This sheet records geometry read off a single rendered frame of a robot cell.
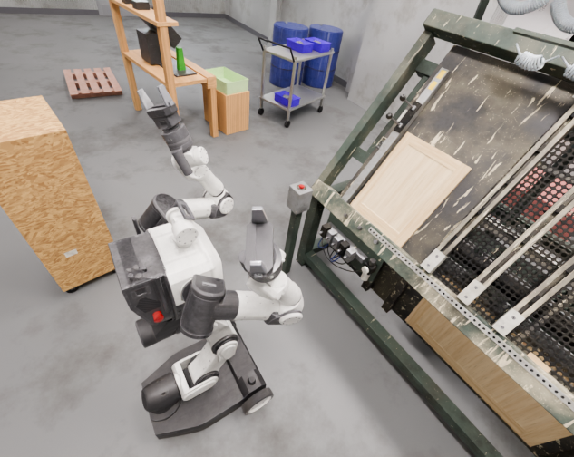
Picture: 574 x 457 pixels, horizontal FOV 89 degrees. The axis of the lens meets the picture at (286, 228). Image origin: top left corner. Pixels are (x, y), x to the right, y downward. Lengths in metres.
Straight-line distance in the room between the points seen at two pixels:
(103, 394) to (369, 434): 1.65
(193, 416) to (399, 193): 1.75
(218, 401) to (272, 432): 0.39
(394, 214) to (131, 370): 1.95
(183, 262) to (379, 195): 1.36
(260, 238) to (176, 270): 0.40
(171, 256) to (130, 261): 0.12
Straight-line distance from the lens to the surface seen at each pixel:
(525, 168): 1.82
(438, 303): 1.80
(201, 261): 0.95
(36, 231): 2.32
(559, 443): 2.37
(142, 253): 1.01
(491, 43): 2.09
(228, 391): 2.02
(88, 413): 2.34
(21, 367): 2.64
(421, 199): 1.89
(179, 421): 2.01
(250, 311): 0.93
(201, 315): 0.88
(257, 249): 0.60
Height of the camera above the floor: 2.11
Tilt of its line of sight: 44 degrees down
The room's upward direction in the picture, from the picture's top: 10 degrees clockwise
